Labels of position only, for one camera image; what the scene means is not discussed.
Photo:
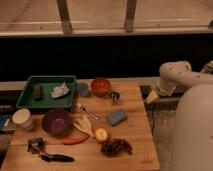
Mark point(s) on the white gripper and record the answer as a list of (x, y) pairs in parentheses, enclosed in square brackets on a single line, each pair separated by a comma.
[(153, 96)]

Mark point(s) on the red chili pepper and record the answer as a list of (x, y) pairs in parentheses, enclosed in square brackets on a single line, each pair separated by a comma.
[(73, 141)]

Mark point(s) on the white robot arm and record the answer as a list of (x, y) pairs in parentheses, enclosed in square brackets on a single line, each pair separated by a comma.
[(192, 142)]

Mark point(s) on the red bowl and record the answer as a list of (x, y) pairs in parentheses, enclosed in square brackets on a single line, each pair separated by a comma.
[(100, 87)]

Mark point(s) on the purple bowl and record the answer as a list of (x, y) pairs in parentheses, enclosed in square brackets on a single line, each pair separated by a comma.
[(56, 121)]

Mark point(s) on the small metal cup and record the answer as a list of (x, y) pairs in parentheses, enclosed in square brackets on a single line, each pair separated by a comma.
[(114, 96)]

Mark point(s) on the blue sponge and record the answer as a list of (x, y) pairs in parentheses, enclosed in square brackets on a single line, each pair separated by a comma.
[(116, 117)]

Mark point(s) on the apple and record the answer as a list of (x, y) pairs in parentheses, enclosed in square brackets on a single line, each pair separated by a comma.
[(101, 135)]

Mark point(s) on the bunch of dark grapes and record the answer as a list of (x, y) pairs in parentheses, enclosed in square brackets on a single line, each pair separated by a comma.
[(116, 146)]

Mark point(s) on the small blue cup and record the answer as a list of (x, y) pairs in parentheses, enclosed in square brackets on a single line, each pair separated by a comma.
[(83, 89)]

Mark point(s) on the banana peel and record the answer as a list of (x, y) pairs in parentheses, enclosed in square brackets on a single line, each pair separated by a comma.
[(84, 125)]

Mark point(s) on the crumpled white cloth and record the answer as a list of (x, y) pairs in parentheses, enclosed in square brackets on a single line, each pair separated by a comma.
[(59, 91)]

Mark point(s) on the green plastic tray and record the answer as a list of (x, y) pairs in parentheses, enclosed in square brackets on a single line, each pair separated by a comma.
[(47, 84)]

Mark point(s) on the dark brown block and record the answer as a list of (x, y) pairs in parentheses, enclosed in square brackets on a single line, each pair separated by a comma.
[(37, 92)]

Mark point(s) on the white paper cup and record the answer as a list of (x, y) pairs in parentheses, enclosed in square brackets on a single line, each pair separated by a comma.
[(23, 119)]

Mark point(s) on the blue object at left edge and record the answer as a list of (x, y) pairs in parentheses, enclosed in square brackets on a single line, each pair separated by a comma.
[(4, 120)]

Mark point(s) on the black handled can opener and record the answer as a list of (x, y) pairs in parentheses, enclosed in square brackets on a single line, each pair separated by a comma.
[(37, 146)]

